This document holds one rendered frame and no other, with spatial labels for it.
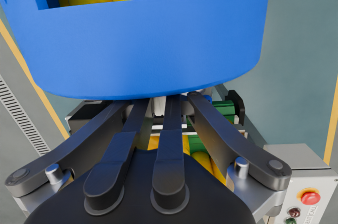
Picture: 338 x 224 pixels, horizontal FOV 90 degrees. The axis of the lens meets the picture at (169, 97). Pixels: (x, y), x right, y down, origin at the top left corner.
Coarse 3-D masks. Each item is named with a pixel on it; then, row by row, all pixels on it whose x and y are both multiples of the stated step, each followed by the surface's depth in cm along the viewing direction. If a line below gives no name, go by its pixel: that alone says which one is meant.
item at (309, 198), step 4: (308, 192) 34; (312, 192) 33; (304, 196) 34; (308, 196) 33; (312, 196) 33; (316, 196) 33; (320, 196) 33; (304, 200) 34; (308, 200) 34; (312, 200) 34; (316, 200) 34; (308, 204) 34; (312, 204) 34
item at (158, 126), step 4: (156, 116) 35; (160, 116) 35; (184, 116) 37; (156, 120) 35; (160, 120) 35; (184, 120) 36; (156, 124) 35; (160, 124) 35; (184, 124) 34; (152, 128) 35; (156, 128) 35; (160, 128) 35
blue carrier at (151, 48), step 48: (0, 0) 13; (48, 0) 23; (144, 0) 10; (192, 0) 10; (240, 0) 12; (48, 48) 12; (96, 48) 11; (144, 48) 11; (192, 48) 11; (240, 48) 13; (96, 96) 12; (144, 96) 12
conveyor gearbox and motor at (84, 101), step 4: (84, 100) 76; (88, 100) 68; (92, 100) 68; (96, 100) 68; (100, 100) 68; (80, 104) 66; (84, 104) 65; (76, 108) 63; (72, 112) 60; (68, 116) 58; (68, 124) 59
